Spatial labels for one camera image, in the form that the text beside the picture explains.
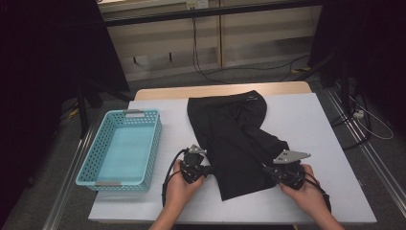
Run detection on black power cable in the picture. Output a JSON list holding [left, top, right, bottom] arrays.
[[191, 8, 232, 85], [192, 8, 310, 80]]

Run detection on black floor cables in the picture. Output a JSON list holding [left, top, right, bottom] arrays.
[[329, 92, 373, 151]]

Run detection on black stand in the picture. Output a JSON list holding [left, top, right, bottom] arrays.
[[295, 51, 352, 111], [76, 80, 135, 139]]

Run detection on black pants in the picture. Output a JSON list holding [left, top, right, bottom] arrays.
[[186, 89, 290, 202]]

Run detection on person's right hand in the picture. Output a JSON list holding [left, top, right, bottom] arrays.
[[280, 163, 329, 219]]

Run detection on person's left hand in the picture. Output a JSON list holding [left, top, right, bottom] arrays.
[[164, 172, 205, 216]]

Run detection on light blue perforated basket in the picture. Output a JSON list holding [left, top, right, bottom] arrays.
[[75, 108, 163, 193]]

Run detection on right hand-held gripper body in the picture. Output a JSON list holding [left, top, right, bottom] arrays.
[[266, 149, 312, 191]]

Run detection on white wall socket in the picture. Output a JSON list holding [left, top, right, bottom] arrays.
[[186, 0, 210, 10]]

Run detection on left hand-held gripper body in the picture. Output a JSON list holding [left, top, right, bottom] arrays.
[[179, 144, 208, 185]]

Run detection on white cable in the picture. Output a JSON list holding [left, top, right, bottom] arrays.
[[349, 95, 395, 141]]

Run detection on black curtain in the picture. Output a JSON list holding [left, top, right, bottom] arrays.
[[0, 0, 130, 221], [307, 0, 406, 135]]

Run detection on wooden table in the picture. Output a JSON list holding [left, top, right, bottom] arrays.
[[133, 80, 313, 102]]

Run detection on left hand-held gripper black cable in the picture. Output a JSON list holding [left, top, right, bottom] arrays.
[[161, 148, 192, 209]]

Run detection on metal floor rail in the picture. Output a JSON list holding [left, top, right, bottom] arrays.
[[325, 87, 406, 210], [42, 126, 95, 230]]

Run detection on long beige desk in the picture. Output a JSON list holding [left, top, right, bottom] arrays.
[[97, 0, 324, 27]]

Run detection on white table sheet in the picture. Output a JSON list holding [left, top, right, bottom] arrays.
[[88, 92, 377, 224]]

